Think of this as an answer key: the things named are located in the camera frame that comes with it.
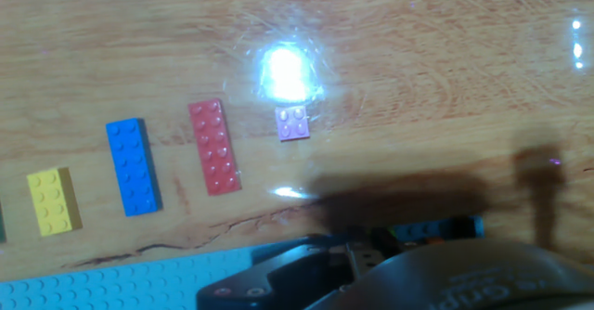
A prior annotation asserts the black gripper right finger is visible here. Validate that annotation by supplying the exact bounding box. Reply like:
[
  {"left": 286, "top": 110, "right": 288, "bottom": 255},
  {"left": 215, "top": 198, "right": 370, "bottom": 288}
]
[{"left": 385, "top": 235, "right": 421, "bottom": 255}]

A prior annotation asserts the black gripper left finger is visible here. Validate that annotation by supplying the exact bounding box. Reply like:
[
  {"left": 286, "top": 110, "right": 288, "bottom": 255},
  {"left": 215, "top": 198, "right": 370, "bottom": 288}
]
[{"left": 196, "top": 234, "right": 387, "bottom": 310}]

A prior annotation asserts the small purple Lego plate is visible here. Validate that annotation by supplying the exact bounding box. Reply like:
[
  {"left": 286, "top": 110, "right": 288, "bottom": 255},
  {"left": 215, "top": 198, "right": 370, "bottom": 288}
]
[{"left": 274, "top": 104, "right": 312, "bottom": 143}]

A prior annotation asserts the long red Lego brick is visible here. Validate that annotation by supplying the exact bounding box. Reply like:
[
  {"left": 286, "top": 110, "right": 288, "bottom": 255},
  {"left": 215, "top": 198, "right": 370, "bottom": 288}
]
[{"left": 187, "top": 97, "right": 243, "bottom": 197}]

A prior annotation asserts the gray Lego baseplate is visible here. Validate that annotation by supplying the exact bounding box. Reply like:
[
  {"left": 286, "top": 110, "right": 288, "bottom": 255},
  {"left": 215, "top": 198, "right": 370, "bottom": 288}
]
[{"left": 0, "top": 214, "right": 486, "bottom": 310}]

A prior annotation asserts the long blue Lego brick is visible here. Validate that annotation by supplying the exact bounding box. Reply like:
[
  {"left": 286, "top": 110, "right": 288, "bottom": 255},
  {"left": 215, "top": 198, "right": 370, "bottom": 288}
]
[{"left": 105, "top": 117, "right": 164, "bottom": 218}]

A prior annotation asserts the yellow Lego brick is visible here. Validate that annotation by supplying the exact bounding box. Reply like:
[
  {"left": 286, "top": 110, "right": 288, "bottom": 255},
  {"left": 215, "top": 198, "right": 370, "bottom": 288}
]
[{"left": 26, "top": 166, "right": 84, "bottom": 238}]

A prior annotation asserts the glossy wooden board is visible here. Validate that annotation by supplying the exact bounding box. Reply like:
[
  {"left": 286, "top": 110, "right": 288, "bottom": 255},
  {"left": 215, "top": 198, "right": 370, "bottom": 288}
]
[{"left": 0, "top": 0, "right": 594, "bottom": 283}]

